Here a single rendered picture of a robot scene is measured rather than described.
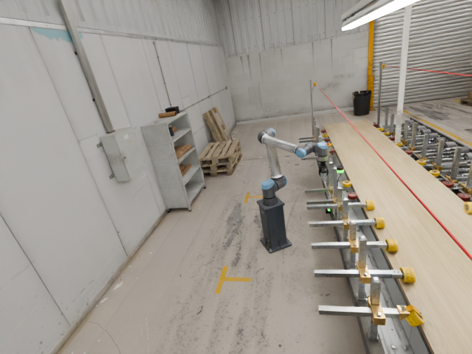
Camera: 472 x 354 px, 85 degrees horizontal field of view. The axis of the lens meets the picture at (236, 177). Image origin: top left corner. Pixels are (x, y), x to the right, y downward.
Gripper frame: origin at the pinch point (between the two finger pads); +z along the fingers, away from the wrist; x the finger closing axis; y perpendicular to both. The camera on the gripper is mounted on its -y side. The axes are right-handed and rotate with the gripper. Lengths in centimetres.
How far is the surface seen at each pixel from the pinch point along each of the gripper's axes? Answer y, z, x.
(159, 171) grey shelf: 114, 20, 245
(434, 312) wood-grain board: -140, 8, -35
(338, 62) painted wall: 748, -65, -135
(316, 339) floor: -97, 98, 20
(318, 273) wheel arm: -121, 2, 17
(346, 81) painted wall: 747, -3, -159
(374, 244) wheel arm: -96, 2, -20
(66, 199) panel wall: -50, -23, 255
